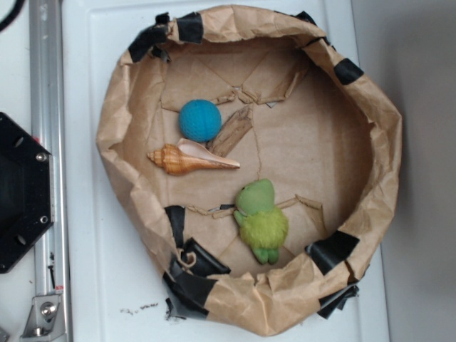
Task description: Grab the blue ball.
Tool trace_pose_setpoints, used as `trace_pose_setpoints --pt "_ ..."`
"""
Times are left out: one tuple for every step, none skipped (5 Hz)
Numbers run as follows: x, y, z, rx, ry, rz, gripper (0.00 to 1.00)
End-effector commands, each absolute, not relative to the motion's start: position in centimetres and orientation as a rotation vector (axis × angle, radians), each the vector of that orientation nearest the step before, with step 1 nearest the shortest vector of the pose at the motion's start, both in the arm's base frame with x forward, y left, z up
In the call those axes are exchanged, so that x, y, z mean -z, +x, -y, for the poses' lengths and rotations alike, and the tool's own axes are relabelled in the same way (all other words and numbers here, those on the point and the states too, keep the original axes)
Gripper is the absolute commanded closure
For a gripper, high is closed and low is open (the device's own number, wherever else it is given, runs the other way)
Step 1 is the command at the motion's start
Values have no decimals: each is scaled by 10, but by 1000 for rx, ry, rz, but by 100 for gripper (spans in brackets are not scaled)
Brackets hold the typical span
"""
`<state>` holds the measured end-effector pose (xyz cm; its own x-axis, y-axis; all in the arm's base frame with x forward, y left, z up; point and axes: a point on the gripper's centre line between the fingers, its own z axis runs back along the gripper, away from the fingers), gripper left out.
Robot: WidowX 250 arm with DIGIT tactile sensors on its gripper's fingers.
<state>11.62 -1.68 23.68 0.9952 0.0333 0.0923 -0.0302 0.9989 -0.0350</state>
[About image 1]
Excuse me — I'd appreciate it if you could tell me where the blue textured ball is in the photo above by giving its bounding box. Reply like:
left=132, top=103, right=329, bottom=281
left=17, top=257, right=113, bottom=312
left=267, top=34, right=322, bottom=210
left=178, top=99, right=222, bottom=143

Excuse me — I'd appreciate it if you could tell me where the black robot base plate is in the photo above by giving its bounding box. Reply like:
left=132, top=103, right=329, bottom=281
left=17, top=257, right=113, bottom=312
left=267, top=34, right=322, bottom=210
left=1, top=113, right=53, bottom=274

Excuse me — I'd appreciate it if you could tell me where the orange spiral seashell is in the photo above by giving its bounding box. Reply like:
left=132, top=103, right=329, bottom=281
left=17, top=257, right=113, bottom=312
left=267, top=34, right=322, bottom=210
left=147, top=138, right=240, bottom=175

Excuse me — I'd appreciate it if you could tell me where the metal corner bracket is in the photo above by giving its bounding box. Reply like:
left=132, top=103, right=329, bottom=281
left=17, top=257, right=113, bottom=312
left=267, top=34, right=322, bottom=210
left=20, top=294, right=66, bottom=341

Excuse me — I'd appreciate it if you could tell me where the green plush frog toy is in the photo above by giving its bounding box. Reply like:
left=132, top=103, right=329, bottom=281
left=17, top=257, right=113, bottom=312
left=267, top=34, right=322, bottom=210
left=234, top=179, right=289, bottom=264

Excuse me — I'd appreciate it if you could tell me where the black cable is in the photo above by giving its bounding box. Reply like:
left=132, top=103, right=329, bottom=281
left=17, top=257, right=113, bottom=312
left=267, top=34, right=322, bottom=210
left=0, top=0, right=24, bottom=32

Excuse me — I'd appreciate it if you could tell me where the brown wood piece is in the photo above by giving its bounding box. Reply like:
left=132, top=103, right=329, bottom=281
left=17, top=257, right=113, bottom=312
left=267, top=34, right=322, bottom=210
left=207, top=105, right=253, bottom=157

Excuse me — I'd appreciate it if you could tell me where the brown paper bag bin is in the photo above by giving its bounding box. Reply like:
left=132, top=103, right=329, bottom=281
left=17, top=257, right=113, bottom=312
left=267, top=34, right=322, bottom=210
left=96, top=5, right=402, bottom=336

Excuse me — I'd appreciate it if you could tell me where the aluminium extrusion rail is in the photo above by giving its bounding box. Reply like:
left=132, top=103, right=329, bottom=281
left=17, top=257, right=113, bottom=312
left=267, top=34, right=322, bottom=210
left=29, top=1, right=73, bottom=341

